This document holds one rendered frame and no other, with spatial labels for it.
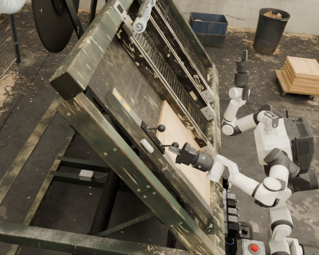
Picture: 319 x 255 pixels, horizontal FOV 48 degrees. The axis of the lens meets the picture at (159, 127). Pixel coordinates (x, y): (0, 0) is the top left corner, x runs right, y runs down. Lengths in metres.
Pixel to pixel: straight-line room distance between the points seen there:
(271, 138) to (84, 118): 1.07
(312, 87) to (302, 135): 3.27
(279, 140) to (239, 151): 2.04
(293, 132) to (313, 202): 1.82
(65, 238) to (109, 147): 0.78
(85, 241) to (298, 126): 1.34
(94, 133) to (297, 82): 4.02
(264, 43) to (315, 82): 1.45
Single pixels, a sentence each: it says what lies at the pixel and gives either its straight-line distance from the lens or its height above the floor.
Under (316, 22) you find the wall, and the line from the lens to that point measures 7.69.
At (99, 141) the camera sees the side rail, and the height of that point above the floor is 1.56.
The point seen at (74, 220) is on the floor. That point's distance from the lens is 3.18.
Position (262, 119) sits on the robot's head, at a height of 1.42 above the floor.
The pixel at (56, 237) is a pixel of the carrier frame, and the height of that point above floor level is 0.79.
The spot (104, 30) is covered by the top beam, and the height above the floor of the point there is 1.84.
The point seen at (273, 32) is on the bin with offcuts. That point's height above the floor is 0.40.
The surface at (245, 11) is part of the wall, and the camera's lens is 7.26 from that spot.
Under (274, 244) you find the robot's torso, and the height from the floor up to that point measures 0.41.
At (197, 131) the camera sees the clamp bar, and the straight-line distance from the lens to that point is 2.30.
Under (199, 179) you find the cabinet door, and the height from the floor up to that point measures 0.99.
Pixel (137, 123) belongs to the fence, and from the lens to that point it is 1.70.
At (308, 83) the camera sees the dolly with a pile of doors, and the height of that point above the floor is 0.28.
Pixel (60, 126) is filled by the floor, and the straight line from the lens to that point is 4.12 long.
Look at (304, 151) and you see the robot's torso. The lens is 2.09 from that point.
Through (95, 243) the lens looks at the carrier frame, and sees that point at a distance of 2.08.
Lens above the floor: 2.51
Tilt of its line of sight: 37 degrees down
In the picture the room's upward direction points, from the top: 7 degrees clockwise
